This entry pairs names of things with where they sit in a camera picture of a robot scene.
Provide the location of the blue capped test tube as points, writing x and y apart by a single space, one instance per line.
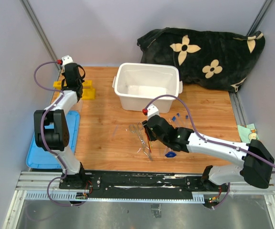
187 121
179 118
174 119

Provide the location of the green printed cloth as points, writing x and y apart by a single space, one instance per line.
247 133

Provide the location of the white plastic bin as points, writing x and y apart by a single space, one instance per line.
136 84

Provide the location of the clear acrylic tube rack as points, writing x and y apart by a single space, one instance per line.
78 106

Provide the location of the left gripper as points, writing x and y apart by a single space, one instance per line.
63 73

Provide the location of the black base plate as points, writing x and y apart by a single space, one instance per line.
138 186

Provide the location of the black floral blanket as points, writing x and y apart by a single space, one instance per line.
211 59

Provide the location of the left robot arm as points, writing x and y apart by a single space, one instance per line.
51 131

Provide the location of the blue plastic tray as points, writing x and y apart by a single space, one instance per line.
37 158

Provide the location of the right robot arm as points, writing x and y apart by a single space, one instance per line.
250 162

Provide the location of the red yellow green spatula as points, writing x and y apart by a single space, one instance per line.
149 141

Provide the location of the yellow test tube rack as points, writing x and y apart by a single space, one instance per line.
88 89

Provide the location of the metal crucible tongs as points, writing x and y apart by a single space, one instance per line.
137 129

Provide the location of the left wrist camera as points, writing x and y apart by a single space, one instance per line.
65 60

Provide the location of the graduated cylinder blue base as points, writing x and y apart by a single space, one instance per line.
169 153

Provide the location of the clear test tube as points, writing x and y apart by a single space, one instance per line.
114 132

